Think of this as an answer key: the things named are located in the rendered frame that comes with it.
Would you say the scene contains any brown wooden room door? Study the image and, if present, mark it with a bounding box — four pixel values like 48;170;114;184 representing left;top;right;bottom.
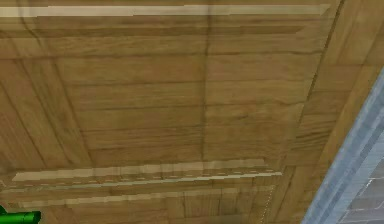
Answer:
0;0;384;224

